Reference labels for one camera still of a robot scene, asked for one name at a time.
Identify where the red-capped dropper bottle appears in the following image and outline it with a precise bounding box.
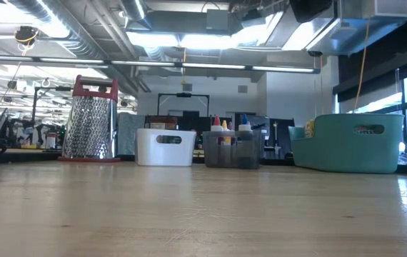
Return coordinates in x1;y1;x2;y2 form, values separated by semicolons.
211;114;224;143

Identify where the yellow mini cereal box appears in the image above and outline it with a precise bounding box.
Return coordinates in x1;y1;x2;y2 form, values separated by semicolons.
303;119;316;138

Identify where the grey plastic bin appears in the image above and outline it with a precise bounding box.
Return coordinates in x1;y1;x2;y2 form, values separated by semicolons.
202;130;262;170

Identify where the white plastic bin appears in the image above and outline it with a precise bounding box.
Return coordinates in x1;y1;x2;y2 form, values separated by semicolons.
134;128;197;167

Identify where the ceiling light bar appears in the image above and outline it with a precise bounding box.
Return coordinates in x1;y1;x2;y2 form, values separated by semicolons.
0;53;321;74

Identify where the grey ceiling box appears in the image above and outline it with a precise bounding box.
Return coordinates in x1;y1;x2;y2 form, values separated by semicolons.
205;9;231;31

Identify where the green plastic bin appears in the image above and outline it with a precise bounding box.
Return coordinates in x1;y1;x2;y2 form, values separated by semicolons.
288;113;406;175

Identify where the grey ceiling air unit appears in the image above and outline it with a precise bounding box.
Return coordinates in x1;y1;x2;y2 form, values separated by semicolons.
281;0;407;56

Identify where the black rectangular frame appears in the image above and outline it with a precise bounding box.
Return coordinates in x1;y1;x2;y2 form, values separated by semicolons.
156;92;211;117

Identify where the silver ventilation duct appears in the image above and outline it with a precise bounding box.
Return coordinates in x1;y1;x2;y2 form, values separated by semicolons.
1;0;151;94

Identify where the yellow hanging cord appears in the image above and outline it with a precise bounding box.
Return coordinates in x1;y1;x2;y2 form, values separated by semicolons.
353;17;371;111

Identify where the black ceiling device yellow cable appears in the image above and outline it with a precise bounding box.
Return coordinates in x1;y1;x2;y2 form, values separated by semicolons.
14;25;40;46

